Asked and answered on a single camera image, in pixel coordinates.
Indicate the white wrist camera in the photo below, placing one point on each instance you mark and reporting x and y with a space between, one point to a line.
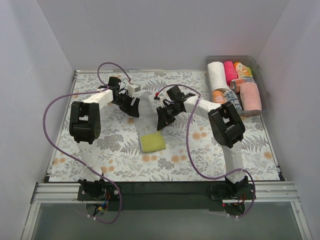
159 99
132 89

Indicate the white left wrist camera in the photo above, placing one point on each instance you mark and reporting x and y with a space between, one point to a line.
132 89

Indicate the light pink rolled towel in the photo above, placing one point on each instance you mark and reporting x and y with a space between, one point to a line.
250 96

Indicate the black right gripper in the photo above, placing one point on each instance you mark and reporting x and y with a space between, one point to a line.
167 113

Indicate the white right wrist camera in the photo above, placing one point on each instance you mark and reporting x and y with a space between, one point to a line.
159 99

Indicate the yellow and grey cloths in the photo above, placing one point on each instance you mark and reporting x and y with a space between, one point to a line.
151 140

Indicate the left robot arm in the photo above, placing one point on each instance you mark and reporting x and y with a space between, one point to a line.
85 128

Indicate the floral table mat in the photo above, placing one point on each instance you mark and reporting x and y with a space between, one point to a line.
119 151

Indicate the white rolled towel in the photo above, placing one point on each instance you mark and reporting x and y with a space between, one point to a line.
217 77

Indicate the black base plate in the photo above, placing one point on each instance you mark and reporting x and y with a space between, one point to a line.
116 201

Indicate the aluminium frame rail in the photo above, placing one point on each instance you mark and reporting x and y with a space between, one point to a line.
265 191

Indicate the hot pink rolled towel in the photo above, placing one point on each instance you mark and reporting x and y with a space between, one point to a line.
230 72

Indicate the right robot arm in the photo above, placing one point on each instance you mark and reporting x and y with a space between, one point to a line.
227 129

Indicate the blue patterned towel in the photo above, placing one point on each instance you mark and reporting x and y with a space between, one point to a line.
230 96

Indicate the clear plastic bin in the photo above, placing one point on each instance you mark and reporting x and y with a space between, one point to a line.
251 63

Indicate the small patterned rolled towel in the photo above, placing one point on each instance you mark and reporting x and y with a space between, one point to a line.
234 84

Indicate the orange cartoon rolled towel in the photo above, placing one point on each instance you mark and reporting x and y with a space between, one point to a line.
242 70

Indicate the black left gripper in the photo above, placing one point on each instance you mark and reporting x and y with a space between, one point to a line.
127 103

